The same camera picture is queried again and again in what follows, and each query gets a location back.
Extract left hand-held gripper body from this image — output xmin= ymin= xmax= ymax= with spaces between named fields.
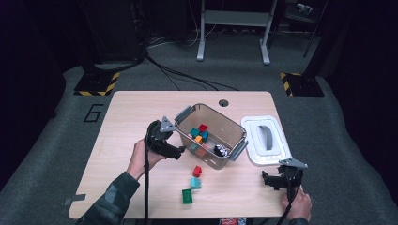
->
xmin=145 ymin=115 xmax=176 ymax=154

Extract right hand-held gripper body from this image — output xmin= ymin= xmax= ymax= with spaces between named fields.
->
xmin=278 ymin=157 xmax=309 ymax=190

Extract white and black toy car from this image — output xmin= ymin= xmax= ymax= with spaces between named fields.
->
xmin=213 ymin=143 xmax=230 ymax=158

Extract green building block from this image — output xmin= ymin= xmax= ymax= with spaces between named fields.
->
xmin=181 ymin=188 xmax=194 ymax=205

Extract white lid with grey handle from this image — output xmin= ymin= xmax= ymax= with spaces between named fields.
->
xmin=240 ymin=115 xmax=293 ymax=167

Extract smoky transparent storage box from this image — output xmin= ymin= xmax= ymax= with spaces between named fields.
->
xmin=174 ymin=102 xmax=250 ymax=171

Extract person's left hand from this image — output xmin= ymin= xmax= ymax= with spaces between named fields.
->
xmin=126 ymin=138 xmax=167 ymax=181

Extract person's right hand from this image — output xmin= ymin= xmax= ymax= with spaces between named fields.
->
xmin=281 ymin=186 xmax=313 ymax=221

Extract red packet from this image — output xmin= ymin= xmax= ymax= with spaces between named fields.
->
xmin=219 ymin=217 xmax=247 ymax=225

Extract grey tape strip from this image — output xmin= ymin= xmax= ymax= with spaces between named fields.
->
xmin=63 ymin=193 xmax=86 ymax=206

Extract black cabinet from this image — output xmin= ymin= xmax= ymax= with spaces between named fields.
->
xmin=76 ymin=0 xmax=146 ymax=65

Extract small grey device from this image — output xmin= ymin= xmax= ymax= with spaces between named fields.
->
xmin=295 ymin=2 xmax=314 ymax=16

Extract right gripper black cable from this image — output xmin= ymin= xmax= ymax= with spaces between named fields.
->
xmin=276 ymin=177 xmax=297 ymax=225

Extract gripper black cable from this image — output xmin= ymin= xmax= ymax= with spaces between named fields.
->
xmin=143 ymin=134 xmax=152 ymax=225
xmin=276 ymin=177 xmax=297 ymax=225

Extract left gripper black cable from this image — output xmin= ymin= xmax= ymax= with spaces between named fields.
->
xmin=143 ymin=134 xmax=152 ymax=225

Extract black floor cables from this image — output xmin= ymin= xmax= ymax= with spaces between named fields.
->
xmin=93 ymin=52 xmax=240 ymax=92

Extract black yellow-striped base plate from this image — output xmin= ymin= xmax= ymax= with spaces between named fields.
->
xmin=73 ymin=71 xmax=121 ymax=97
xmin=280 ymin=72 xmax=326 ymax=98

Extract white metal desk frame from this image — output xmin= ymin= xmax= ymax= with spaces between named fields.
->
xmin=196 ymin=0 xmax=279 ymax=66

